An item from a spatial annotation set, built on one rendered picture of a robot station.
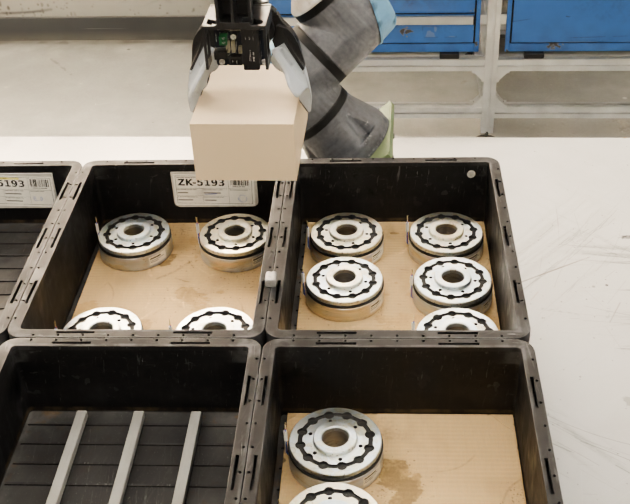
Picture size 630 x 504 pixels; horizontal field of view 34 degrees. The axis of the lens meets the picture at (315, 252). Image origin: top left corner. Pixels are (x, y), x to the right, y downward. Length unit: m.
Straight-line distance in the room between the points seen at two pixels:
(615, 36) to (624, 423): 2.04
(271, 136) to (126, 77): 2.83
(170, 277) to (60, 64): 2.80
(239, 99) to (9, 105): 2.72
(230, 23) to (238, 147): 0.15
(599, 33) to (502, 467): 2.29
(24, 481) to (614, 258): 0.98
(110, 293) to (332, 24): 0.55
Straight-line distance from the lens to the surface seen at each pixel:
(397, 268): 1.42
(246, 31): 1.14
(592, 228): 1.76
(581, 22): 3.27
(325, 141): 1.65
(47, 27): 4.38
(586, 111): 3.38
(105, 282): 1.44
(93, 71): 4.07
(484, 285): 1.34
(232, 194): 1.50
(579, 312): 1.57
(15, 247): 1.56
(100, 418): 1.24
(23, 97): 3.95
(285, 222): 1.34
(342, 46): 1.62
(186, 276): 1.43
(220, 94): 1.25
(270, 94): 1.24
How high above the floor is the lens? 1.67
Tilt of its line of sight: 35 degrees down
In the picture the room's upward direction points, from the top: 3 degrees counter-clockwise
